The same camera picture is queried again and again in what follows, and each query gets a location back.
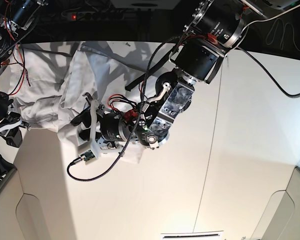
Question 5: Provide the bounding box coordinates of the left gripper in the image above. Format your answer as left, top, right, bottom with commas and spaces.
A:
70, 92, 123, 155

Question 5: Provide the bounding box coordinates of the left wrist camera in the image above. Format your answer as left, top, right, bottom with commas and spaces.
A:
78, 148, 98, 165

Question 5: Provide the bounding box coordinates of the black thick cable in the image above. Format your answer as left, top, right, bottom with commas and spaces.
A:
237, 47, 300, 99

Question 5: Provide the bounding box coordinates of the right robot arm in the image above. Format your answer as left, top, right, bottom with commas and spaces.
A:
0, 0, 49, 148

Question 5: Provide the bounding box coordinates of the black power strip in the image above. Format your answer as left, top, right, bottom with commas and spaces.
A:
61, 9, 136, 22

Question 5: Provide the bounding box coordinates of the grey looped cable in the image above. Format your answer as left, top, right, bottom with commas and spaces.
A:
266, 17, 293, 50

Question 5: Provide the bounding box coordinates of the white t-shirt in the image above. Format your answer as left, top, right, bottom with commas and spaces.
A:
3, 41, 156, 161

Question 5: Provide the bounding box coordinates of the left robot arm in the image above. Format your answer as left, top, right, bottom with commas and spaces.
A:
71, 0, 246, 160

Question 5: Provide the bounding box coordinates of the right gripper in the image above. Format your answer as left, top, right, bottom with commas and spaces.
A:
0, 111, 30, 148

